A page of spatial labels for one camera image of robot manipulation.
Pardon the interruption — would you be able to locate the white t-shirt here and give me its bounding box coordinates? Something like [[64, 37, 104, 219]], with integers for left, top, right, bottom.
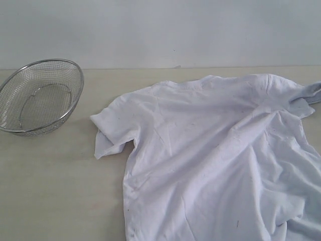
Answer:
[[91, 74, 320, 240]]

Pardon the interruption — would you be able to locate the metal mesh basket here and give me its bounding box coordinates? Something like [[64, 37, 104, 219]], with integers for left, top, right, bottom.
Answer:
[[1, 59, 84, 136]]

